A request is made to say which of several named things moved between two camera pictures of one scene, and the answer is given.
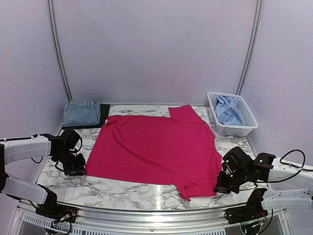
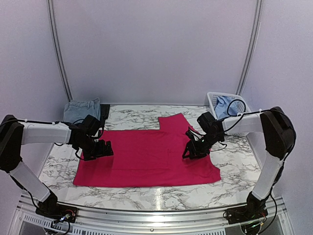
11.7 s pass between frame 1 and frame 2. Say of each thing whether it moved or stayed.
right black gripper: moved
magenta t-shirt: moved
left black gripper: moved
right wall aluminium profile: stayed
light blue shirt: stayed
